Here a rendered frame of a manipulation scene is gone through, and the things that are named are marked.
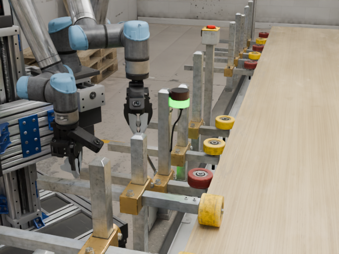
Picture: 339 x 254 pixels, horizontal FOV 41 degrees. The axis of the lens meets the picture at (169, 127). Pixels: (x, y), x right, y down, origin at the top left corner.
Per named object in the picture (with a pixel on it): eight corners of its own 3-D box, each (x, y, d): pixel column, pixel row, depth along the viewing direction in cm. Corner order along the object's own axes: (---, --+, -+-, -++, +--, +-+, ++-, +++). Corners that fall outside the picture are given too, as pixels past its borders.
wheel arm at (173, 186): (80, 181, 154) (79, 170, 153) (84, 177, 157) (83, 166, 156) (206, 200, 144) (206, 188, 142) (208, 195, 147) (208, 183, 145)
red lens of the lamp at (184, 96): (167, 99, 138) (167, 92, 137) (172, 93, 143) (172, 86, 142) (186, 101, 136) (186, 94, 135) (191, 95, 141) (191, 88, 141)
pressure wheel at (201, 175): (184, 208, 144) (184, 176, 140) (189, 195, 151) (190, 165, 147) (209, 211, 142) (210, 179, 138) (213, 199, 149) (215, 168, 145)
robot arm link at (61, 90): (55, 70, 143) (80, 73, 141) (59, 102, 148) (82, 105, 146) (42, 78, 136) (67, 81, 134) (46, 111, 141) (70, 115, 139)
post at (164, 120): (158, 222, 157) (157, 89, 139) (160, 216, 160) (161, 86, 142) (167, 224, 156) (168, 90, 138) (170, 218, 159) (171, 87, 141)
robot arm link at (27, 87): (35, 91, 153) (63, 96, 150) (14, 102, 143) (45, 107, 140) (33, 69, 150) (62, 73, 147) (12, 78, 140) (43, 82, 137)
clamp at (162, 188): (149, 198, 145) (149, 184, 143) (161, 178, 157) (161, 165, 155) (166, 200, 144) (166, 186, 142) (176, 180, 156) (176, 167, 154)
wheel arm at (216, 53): (200, 56, 334) (200, 50, 332) (201, 55, 337) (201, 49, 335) (259, 60, 323) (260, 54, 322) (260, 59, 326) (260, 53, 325)
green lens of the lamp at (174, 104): (167, 107, 139) (167, 100, 138) (172, 101, 144) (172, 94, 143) (186, 109, 137) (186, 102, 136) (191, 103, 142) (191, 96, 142)
